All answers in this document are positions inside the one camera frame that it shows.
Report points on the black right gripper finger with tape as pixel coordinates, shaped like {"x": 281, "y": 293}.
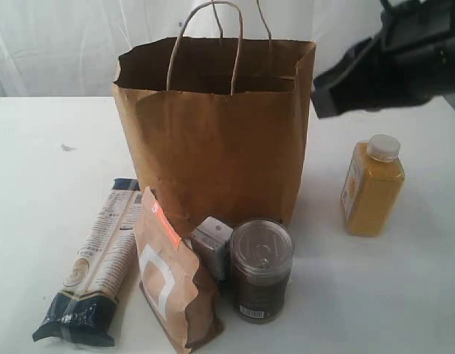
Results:
{"x": 357, "y": 82}

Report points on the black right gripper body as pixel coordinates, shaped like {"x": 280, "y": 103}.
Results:
{"x": 416, "y": 53}

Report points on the brown paper bag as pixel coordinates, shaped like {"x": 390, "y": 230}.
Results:
{"x": 217, "y": 126}

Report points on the dark can with pull lid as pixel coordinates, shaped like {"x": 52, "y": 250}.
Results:
{"x": 261, "y": 256}

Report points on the orange juice bottle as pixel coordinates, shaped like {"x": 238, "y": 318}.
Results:
{"x": 372, "y": 185}

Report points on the small grey carton box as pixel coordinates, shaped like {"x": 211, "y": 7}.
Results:
{"x": 210, "y": 241}

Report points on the brown kraft pouch orange label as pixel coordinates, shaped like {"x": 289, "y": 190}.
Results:
{"x": 181, "y": 292}

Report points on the white backdrop curtain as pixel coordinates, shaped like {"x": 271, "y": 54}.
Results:
{"x": 70, "y": 48}

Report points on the long pasta package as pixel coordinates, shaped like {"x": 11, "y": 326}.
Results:
{"x": 82, "y": 310}

